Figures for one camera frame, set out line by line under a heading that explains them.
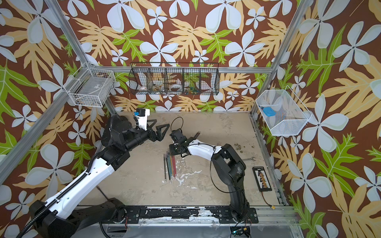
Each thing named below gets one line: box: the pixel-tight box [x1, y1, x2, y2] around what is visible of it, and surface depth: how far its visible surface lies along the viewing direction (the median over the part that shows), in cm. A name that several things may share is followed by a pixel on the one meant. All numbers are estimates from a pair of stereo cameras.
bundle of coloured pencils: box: [163, 150, 178, 184], surface depth 93 cm
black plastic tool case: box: [101, 127, 111, 147], surface depth 100 cm
